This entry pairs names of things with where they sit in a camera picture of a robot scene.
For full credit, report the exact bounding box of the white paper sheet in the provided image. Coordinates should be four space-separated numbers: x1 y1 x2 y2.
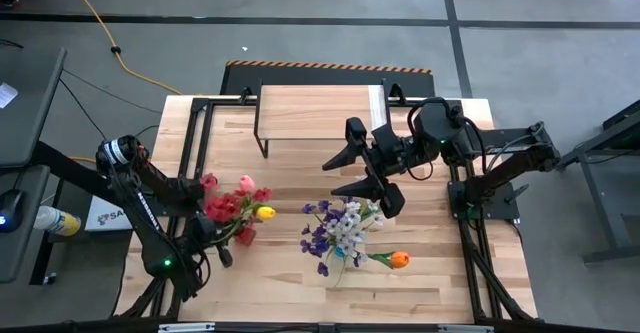
0 81 19 110

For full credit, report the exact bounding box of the red glass vase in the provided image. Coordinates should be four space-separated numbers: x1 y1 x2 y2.
234 224 258 248

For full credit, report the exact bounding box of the grey metal cart frame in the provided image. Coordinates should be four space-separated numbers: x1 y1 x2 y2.
551 100 640 264

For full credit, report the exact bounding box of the yellow extension cable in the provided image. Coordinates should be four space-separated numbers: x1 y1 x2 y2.
59 0 184 167

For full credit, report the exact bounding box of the bottle with yellow label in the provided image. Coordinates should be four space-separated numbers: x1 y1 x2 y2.
33 205 82 238

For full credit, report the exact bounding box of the black mat with striped edge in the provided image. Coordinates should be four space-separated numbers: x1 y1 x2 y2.
219 60 435 98

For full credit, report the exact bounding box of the red tulip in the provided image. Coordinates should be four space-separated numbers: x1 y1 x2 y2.
199 172 221 209

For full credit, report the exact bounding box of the orange tulip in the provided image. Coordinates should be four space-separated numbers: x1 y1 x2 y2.
367 250 411 271

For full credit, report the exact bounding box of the yellow tulip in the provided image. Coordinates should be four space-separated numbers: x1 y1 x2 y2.
234 205 277 234

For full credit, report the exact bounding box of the white printed box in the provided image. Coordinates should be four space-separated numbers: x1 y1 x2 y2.
84 196 134 233

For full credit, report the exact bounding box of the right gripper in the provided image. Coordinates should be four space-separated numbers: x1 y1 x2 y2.
322 116 421 220

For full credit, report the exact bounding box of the thin black cable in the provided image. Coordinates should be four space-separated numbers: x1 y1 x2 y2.
58 67 162 115
58 77 161 142

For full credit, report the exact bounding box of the red flower bunch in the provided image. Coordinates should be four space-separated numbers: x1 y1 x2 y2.
202 186 274 247

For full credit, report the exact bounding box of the grey desk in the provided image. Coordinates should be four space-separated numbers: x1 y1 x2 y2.
0 47 67 169

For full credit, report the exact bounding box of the wooden shelf with black legs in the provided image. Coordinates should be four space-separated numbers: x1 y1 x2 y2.
253 83 394 159

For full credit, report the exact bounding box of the silver metal bracket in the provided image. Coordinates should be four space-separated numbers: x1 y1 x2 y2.
438 324 494 333
158 322 216 333

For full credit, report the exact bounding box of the black desk leg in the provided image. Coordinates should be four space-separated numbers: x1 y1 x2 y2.
28 140 116 287

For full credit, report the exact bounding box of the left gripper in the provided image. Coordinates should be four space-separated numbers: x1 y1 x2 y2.
192 213 235 269

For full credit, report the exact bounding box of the pink tulip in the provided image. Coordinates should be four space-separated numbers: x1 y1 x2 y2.
234 174 257 224

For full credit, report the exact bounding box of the purple flower bunch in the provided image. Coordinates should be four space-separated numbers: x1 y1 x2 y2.
298 197 369 279

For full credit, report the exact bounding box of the white flower bunch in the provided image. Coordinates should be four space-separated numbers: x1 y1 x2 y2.
324 197 386 259

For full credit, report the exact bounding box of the black keyboard tray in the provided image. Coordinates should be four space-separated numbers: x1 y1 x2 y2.
0 165 51 284

